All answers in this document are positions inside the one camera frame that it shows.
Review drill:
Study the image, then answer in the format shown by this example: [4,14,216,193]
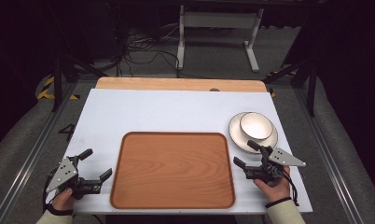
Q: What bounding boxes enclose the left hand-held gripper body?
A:
[45,155,102,200]

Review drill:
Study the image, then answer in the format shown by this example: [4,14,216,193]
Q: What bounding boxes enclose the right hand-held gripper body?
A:
[244,146,307,188]

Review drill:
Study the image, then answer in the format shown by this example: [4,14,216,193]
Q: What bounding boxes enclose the person's left hand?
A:
[52,187,76,213]

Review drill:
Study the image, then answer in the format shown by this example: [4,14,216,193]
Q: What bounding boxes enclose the person's right hand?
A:
[253,165,292,205]

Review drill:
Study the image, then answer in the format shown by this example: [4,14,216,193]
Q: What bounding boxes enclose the white plate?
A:
[228,111,279,155]

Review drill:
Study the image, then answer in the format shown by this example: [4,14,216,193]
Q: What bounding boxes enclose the white bowl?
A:
[239,112,274,141]

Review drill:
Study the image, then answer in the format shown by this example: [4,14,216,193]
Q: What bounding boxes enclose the wooden tray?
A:
[109,131,236,210]

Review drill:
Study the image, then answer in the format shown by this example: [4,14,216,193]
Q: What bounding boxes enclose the black tripod stand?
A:
[263,59,318,118]
[49,52,109,113]

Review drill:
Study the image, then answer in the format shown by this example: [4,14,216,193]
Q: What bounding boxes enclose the white board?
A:
[49,88,313,216]

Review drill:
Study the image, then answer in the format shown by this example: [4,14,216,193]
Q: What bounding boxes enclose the wooden table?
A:
[95,77,268,93]

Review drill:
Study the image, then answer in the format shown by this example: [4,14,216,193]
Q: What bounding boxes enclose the white metal stand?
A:
[175,4,265,73]

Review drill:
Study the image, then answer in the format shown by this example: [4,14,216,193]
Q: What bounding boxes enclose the black wrist strap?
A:
[264,196,293,209]
[47,203,74,217]

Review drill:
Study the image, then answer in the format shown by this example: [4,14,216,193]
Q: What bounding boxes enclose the aluminium rail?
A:
[0,83,78,224]
[292,88,369,224]

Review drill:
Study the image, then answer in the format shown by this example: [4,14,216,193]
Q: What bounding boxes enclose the black floor cables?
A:
[114,26,184,78]

